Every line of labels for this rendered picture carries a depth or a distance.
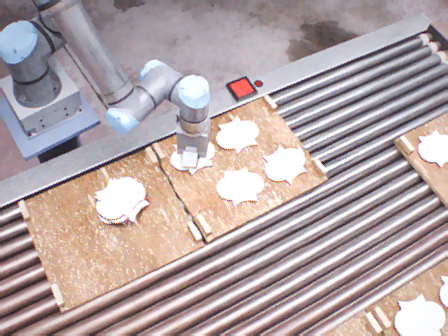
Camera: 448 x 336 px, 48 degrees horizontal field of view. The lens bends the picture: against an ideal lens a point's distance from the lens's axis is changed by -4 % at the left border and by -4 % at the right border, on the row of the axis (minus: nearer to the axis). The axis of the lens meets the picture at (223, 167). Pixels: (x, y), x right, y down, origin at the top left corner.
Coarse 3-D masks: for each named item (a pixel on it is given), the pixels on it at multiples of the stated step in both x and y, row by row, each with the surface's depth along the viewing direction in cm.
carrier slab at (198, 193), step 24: (216, 120) 160; (240, 120) 161; (264, 120) 161; (168, 144) 155; (216, 144) 156; (264, 144) 157; (288, 144) 157; (168, 168) 150; (216, 168) 151; (240, 168) 152; (264, 168) 152; (312, 168) 153; (192, 192) 147; (216, 192) 147; (264, 192) 148; (288, 192) 149; (192, 216) 143; (216, 216) 143; (240, 216) 144
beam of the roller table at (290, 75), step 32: (384, 32) 190; (416, 32) 191; (288, 64) 178; (320, 64) 179; (224, 96) 168; (256, 96) 169; (160, 128) 160; (64, 160) 152; (96, 160) 153; (0, 192) 145; (32, 192) 146
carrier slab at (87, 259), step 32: (128, 160) 151; (64, 192) 144; (160, 192) 146; (32, 224) 138; (64, 224) 139; (96, 224) 140; (128, 224) 140; (160, 224) 141; (64, 256) 134; (96, 256) 135; (128, 256) 135; (160, 256) 136; (64, 288) 130; (96, 288) 130
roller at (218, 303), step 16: (416, 192) 153; (384, 208) 150; (400, 208) 151; (352, 224) 146; (368, 224) 147; (320, 240) 144; (336, 240) 143; (304, 256) 140; (320, 256) 143; (272, 272) 137; (288, 272) 139; (240, 288) 134; (256, 288) 135; (208, 304) 132; (224, 304) 132; (176, 320) 129; (192, 320) 130
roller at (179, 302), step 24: (384, 192) 152; (336, 216) 147; (288, 240) 143; (312, 240) 145; (240, 264) 138; (264, 264) 139; (192, 288) 134; (216, 288) 135; (144, 312) 130; (168, 312) 130
